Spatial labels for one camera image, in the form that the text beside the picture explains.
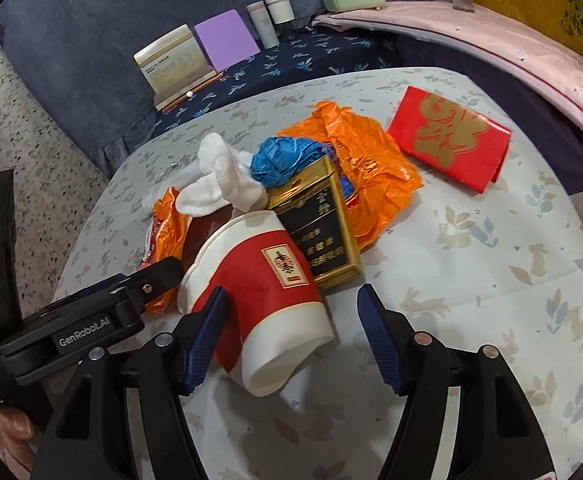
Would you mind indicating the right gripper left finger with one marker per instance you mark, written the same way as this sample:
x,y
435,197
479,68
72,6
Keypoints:
x,y
89,436

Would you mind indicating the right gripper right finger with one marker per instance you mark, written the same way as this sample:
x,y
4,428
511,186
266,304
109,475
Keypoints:
x,y
497,435

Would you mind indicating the red white paper cup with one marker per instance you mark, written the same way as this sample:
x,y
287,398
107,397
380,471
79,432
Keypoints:
x,y
277,317

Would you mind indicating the white knit glove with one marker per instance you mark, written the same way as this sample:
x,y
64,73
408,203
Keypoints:
x,y
220,176

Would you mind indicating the black gold cigarette box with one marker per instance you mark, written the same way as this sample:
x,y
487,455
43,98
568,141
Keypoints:
x,y
313,210

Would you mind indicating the person's left hand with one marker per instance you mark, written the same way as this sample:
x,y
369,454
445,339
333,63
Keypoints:
x,y
17,431

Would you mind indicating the floral light tablecloth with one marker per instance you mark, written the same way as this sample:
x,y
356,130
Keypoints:
x,y
503,267

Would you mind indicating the small orange snack wrapper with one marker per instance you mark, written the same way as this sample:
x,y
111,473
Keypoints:
x,y
167,232

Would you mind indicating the orange plastic bag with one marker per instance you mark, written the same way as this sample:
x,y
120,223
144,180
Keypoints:
x,y
384,180

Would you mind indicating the red gold envelope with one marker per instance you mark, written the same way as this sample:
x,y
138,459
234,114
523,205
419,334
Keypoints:
x,y
464,145

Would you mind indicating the beige desk calendar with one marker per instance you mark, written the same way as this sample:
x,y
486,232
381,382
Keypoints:
x,y
174,66

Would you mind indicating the blue grey fabric cover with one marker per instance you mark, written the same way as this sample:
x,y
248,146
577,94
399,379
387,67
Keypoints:
x,y
77,59

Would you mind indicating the pink cloth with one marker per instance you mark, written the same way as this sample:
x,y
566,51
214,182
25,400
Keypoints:
x,y
541,63

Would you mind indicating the purple card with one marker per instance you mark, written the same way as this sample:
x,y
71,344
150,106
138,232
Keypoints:
x,y
226,40

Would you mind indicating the white tube bottle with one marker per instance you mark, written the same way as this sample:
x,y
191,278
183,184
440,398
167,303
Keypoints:
x,y
263,24

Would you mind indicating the navy floral cloth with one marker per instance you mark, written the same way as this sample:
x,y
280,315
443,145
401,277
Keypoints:
x,y
314,53

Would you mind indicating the white capped jar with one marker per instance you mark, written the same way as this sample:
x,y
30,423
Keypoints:
x,y
281,11

